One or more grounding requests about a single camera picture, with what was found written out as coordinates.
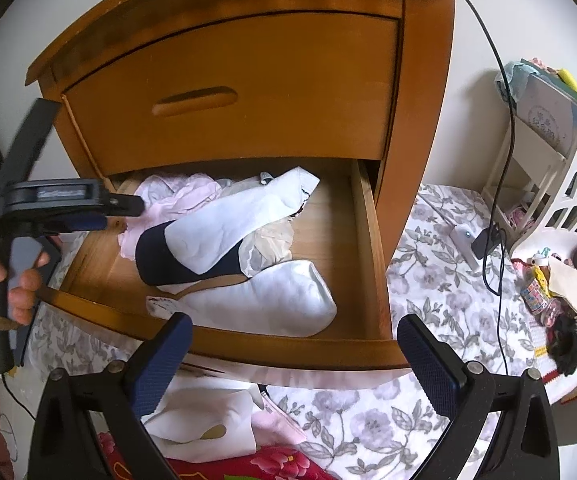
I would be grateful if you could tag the wooden nightstand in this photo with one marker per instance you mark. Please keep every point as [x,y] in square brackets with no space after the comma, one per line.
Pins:
[423,110]

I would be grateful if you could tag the colourful candy packet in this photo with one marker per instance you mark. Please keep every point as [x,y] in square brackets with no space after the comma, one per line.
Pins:
[536,292]

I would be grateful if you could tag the person's left hand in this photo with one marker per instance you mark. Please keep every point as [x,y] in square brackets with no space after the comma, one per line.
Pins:
[26,295]

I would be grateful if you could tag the yellow plastic object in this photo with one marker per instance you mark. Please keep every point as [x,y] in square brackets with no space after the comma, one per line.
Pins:
[571,82]

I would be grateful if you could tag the black fabric bundle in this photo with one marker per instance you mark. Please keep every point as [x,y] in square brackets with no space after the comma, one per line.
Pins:
[568,345]

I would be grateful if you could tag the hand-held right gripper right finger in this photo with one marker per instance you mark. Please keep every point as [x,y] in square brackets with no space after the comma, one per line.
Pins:
[428,365]

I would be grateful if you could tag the pink garment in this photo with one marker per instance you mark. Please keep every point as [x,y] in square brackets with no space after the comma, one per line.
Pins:
[273,425]

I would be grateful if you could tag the red floral blanket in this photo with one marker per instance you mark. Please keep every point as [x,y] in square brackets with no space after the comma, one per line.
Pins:
[268,462]

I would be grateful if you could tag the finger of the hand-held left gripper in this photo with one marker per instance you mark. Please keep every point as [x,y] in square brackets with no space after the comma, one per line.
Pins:
[123,205]
[78,224]

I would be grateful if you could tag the pale pink underwear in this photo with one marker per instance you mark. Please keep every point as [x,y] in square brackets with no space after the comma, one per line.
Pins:
[183,195]

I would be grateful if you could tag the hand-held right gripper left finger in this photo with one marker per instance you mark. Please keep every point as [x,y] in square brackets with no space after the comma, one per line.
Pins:
[163,360]

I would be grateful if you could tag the wooden deep drawer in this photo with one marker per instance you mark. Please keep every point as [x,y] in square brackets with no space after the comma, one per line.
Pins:
[348,260]

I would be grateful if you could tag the white knitted mat red stripe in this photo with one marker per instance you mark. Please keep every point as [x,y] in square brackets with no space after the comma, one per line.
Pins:
[563,385]

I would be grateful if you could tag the grey notebook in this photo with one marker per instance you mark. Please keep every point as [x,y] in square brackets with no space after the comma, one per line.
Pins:
[548,112]

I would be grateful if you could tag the beige lace underwear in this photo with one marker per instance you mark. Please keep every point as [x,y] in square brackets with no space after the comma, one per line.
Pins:
[268,250]

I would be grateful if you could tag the navy sock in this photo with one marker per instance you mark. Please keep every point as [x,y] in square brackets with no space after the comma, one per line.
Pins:
[153,255]

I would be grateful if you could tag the black power adapter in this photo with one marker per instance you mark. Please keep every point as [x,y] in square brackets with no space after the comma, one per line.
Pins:
[486,242]

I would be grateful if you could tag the grey floral bed sheet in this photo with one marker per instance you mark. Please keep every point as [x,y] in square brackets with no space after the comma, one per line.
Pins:
[443,300]

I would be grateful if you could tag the white power strip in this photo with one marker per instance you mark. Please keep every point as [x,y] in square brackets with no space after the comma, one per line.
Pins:
[461,240]

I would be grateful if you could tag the pale teal cloth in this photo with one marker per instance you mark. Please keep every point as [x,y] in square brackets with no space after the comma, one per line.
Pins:
[511,82]

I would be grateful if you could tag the white printed garment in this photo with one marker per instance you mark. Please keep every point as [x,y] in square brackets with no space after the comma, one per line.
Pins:
[203,410]

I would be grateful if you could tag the white cutout desk organizer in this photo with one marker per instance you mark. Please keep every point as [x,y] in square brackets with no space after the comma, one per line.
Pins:
[533,160]

